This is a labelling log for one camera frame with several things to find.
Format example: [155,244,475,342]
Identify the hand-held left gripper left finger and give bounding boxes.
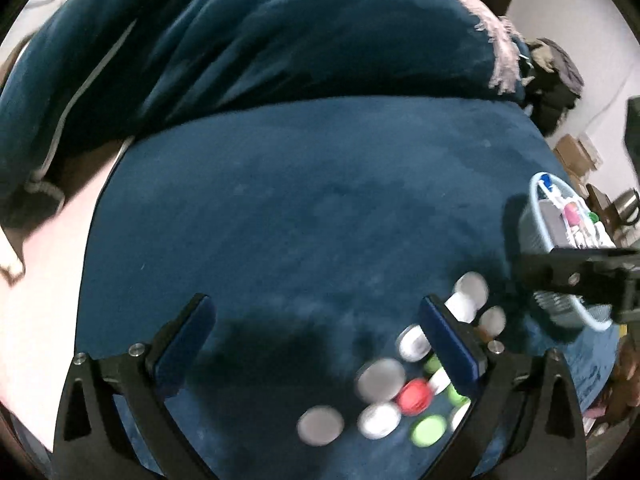
[52,292,218,480]

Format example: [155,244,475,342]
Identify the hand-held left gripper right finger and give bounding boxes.
[419,295,588,480]

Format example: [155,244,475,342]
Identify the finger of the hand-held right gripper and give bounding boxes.
[515,249,598,298]

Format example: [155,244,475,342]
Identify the light blue plastic basket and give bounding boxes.
[517,172,621,331]

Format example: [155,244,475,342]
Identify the white bottle caps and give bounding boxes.
[296,271,508,447]

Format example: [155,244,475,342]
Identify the silver foil packet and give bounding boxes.
[542,200,566,249]

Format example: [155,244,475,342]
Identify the red bottle cap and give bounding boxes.
[397,379,433,416]

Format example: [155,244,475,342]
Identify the steel kettle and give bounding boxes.
[614,189,640,226]

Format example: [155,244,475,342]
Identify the brown wooden cabinet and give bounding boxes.
[585,182,621,222]

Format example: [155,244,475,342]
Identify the cardboard box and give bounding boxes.
[554,134,585,162]
[569,160,595,187]

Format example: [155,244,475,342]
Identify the dark blurred object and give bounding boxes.
[621,95,640,192]

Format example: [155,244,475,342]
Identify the pink bed sheet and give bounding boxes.
[0,135,136,453]

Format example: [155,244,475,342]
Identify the dark blue bed cover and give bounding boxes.
[75,95,618,480]

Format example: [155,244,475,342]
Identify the pile of dark clothes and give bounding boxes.
[520,37,586,136]

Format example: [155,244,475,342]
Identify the pink fringed scarf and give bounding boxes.
[415,0,526,96]

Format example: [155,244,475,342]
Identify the dark blue plush blanket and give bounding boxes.
[0,0,526,211]

